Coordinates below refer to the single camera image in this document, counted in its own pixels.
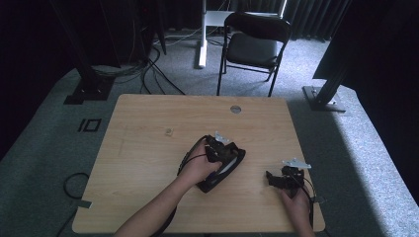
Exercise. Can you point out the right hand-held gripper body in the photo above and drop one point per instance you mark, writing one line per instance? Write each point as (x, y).
(292, 176)

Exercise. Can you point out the black metal stand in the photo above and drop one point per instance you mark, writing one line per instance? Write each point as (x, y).
(326, 95)
(89, 84)

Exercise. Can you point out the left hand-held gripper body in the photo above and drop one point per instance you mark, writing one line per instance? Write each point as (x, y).
(220, 149)

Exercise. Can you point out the person's left hand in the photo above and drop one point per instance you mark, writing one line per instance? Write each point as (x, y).
(197, 166)

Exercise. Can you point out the small beige object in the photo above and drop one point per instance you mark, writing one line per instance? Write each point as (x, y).
(169, 132)

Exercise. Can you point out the dark tape strip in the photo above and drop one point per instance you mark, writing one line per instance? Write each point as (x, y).
(84, 204)

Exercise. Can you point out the grey round table grommet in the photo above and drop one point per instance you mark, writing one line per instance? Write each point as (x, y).
(235, 109)

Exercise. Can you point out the person's right hand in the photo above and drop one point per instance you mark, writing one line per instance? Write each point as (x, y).
(298, 207)

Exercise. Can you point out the black folding chair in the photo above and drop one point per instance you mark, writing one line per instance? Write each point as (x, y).
(252, 49)

